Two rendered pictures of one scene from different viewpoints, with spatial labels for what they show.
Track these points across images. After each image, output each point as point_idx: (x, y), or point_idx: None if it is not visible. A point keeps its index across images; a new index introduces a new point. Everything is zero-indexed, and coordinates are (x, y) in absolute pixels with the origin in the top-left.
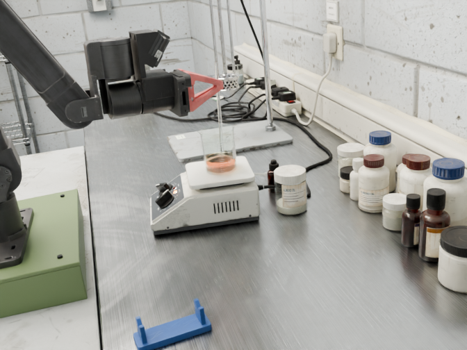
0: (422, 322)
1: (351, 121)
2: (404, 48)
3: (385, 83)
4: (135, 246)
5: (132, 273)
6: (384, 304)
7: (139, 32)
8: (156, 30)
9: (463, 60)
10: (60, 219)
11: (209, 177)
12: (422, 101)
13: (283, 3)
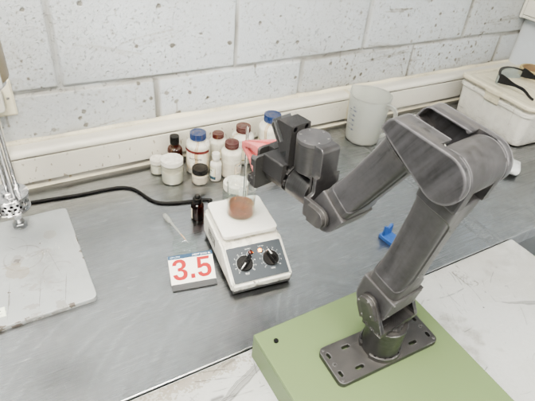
0: (350, 169)
1: (90, 156)
2: (138, 70)
3: (111, 107)
4: (308, 289)
5: (346, 281)
6: (341, 177)
7: (299, 121)
8: (288, 114)
9: (208, 60)
10: (329, 318)
11: (259, 217)
12: (166, 102)
13: None
